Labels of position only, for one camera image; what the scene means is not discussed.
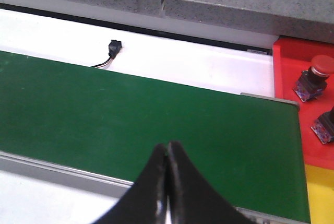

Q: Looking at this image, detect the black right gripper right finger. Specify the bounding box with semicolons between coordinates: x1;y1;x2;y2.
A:
167;141;254;223

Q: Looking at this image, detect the red plastic tray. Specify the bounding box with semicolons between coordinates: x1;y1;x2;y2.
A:
272;38;333;170

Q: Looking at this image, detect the black sensor with cable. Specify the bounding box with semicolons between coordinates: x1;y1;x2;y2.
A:
92;40;122;68

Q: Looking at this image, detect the yellow plastic tray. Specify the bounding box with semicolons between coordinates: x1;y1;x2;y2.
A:
305;164;333;224

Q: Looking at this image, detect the grey stone slab right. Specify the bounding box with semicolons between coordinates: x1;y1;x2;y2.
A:
165;0;333;43

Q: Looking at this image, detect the aluminium conveyor frame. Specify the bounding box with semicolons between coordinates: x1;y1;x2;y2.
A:
0;92;311;224

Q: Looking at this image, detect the green conveyor belt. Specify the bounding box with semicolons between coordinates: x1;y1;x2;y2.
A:
1;52;310;222

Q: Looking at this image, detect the red mushroom push button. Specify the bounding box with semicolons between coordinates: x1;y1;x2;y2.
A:
293;54;333;102
311;108;333;144

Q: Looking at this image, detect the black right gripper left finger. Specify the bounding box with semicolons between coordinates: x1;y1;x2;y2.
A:
95;144;167;224

